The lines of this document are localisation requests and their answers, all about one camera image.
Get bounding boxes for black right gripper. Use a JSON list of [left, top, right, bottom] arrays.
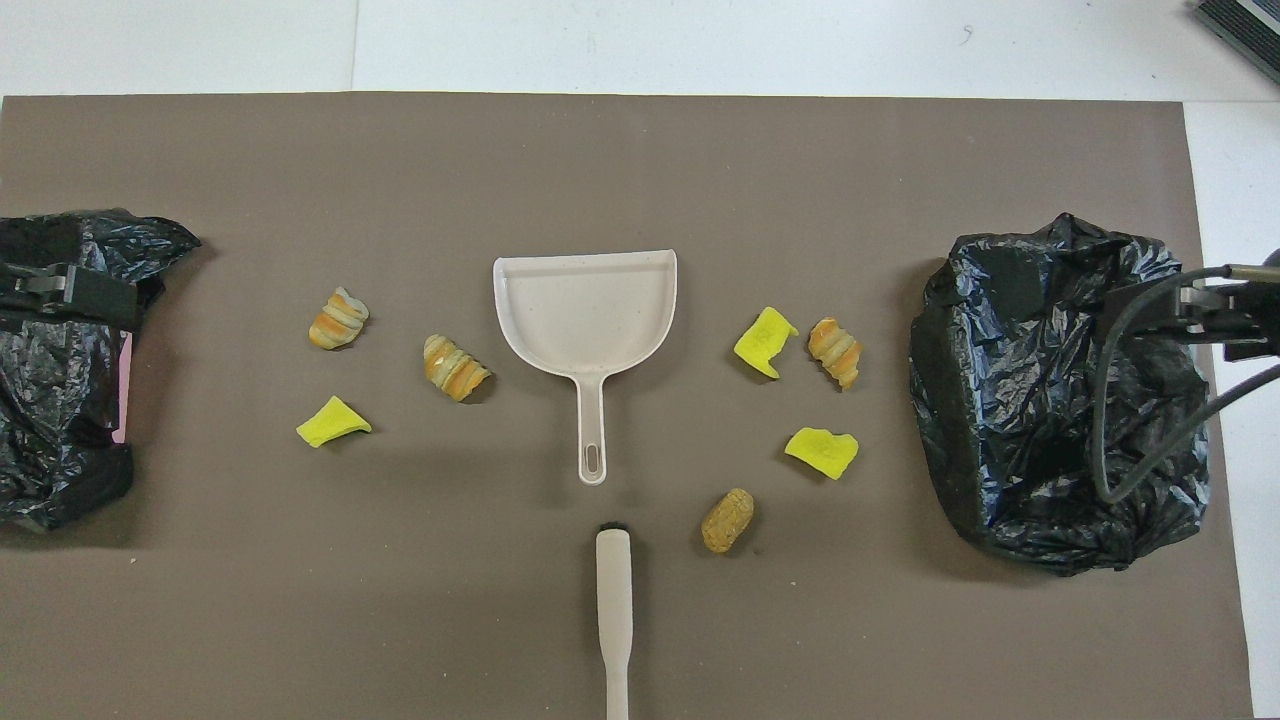
[[1103, 250, 1280, 363]]

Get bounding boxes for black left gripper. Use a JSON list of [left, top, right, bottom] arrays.
[[0, 262, 138, 328]]

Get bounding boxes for striped toy croissant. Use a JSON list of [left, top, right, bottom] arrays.
[[807, 317, 863, 391], [308, 287, 371, 352], [422, 333, 494, 404]]

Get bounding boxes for yellow green sponge piece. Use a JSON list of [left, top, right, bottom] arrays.
[[783, 427, 861, 482], [733, 306, 800, 380], [295, 395, 373, 449]]

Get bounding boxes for brown toy bread roll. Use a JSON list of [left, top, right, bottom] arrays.
[[700, 487, 757, 554]]

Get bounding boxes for beige plastic dustpan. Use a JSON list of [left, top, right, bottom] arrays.
[[492, 249, 679, 487]]

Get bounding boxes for beige brush black bristles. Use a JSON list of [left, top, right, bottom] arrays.
[[595, 522, 635, 720]]

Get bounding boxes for pink plastic bin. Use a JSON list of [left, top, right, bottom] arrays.
[[115, 333, 135, 445]]

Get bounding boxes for black trash bag bin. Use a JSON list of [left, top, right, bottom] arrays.
[[0, 208, 203, 532], [908, 211, 1213, 578]]

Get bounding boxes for dark ribbed box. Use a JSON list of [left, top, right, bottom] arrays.
[[1193, 0, 1280, 87]]

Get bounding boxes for brown table mat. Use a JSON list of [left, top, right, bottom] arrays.
[[0, 93, 1256, 720]]

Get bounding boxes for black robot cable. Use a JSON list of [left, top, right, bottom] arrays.
[[1090, 265, 1280, 506]]

